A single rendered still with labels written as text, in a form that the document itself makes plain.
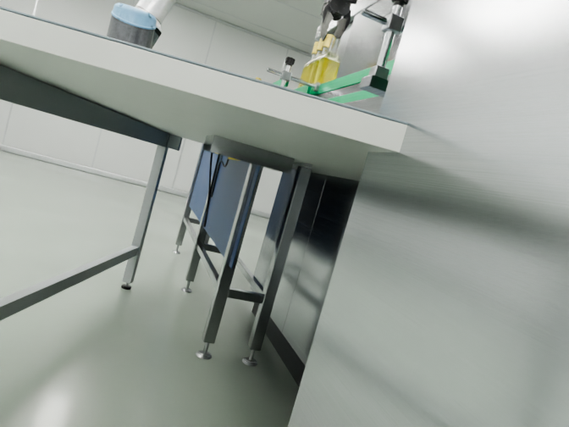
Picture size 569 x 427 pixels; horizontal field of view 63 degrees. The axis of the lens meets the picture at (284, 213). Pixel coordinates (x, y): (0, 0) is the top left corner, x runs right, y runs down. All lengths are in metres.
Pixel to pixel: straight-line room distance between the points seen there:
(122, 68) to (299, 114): 0.20
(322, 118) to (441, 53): 0.14
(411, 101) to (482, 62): 0.11
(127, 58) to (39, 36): 0.10
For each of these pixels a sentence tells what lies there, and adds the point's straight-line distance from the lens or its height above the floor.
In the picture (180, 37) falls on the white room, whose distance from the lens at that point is 7.52.
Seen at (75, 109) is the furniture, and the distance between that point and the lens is 1.29.
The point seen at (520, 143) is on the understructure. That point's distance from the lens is 0.40.
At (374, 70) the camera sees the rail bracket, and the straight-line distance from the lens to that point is 0.83.
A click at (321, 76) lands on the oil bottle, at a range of 1.55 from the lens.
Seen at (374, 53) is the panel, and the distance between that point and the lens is 1.61.
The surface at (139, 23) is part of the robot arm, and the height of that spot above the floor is 0.95.
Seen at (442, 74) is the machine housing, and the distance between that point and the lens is 0.52.
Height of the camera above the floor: 0.65
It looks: 4 degrees down
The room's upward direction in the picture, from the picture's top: 16 degrees clockwise
